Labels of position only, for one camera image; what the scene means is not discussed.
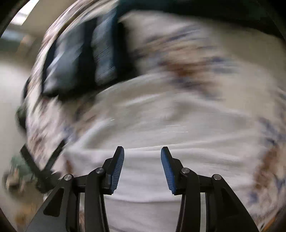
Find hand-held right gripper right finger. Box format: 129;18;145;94
160;146;261;232

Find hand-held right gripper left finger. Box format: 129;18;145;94
26;146;125;232

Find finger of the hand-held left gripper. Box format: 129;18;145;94
20;140;68;193

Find white towel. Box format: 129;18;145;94
60;74;268;232

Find floral printed blanket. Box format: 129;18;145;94
22;0;286;230

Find black folded garment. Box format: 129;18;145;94
41;13;134;102

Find grey-blue folded garment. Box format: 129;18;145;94
42;22;88;96

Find blue striped folded garment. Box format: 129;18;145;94
90;9;119;86

